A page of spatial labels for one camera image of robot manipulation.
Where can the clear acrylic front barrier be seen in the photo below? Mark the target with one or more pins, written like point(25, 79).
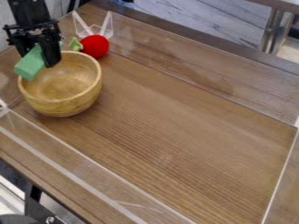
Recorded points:
point(95, 194)

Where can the metal table leg background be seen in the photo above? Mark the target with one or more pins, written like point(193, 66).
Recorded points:
point(276, 29)

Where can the green rectangular block stick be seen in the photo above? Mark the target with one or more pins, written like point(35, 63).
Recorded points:
point(29, 64)

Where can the black table frame leg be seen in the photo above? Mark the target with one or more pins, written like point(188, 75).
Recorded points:
point(35, 210)

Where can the red toy radish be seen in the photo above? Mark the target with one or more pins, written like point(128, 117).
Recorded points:
point(93, 45)

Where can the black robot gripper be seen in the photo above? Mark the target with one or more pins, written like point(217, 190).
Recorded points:
point(35, 28)

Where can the clear acrylic corner bracket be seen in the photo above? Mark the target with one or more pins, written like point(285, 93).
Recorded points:
point(87, 30)

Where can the brown wooden bowl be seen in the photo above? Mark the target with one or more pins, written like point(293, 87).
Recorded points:
point(64, 90)

